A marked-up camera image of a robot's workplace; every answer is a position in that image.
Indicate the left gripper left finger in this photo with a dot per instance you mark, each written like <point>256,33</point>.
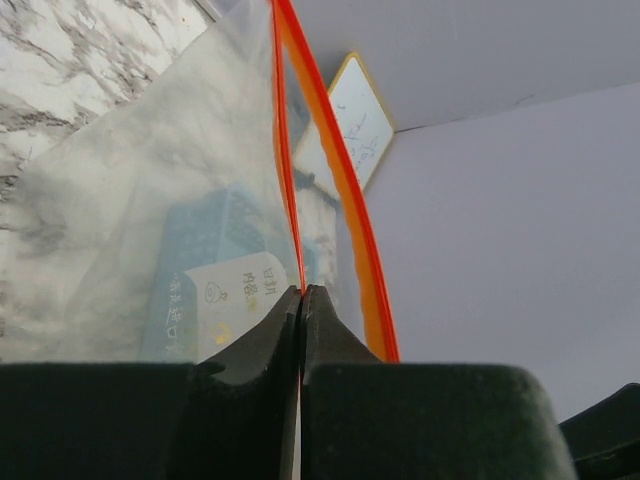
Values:
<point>231,416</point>

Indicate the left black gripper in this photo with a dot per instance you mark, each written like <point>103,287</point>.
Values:
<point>604,439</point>

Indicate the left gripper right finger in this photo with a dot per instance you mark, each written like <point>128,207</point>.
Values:
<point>363,418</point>

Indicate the blue perforated plastic basket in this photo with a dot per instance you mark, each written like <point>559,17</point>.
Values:
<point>223,263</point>

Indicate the clear zip bag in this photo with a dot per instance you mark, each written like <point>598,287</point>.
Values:
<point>112,112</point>

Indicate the small framed whiteboard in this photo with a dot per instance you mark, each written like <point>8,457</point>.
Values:
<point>365,125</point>

